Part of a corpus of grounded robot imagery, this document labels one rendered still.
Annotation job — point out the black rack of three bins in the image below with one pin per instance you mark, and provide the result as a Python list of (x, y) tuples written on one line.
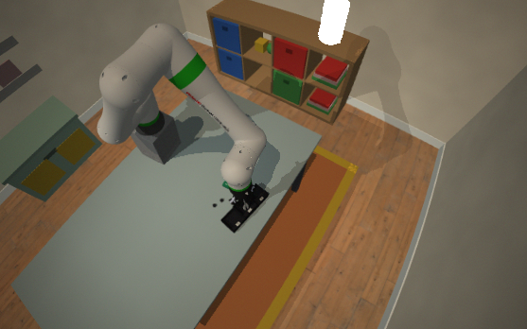
[(233, 217)]

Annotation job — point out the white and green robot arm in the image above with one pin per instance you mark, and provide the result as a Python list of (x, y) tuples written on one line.
[(126, 85)]

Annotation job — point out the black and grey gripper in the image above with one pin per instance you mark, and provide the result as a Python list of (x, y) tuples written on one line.
[(234, 201)]

